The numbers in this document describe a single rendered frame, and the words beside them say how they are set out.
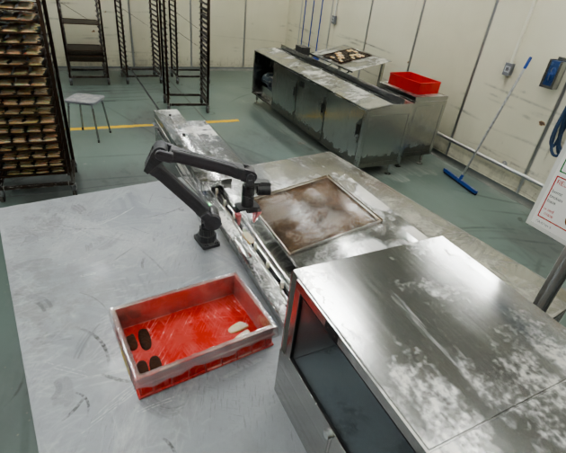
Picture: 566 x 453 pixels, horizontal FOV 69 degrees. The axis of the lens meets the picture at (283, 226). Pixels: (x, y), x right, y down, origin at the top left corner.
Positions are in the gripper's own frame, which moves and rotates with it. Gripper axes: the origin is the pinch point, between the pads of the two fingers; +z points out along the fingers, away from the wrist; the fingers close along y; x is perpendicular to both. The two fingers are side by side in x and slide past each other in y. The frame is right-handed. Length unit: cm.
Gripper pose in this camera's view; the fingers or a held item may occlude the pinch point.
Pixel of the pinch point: (246, 221)
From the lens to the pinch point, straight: 193.0
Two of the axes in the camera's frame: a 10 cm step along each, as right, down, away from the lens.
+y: 8.9, -1.6, 4.2
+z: -1.0, 8.4, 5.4
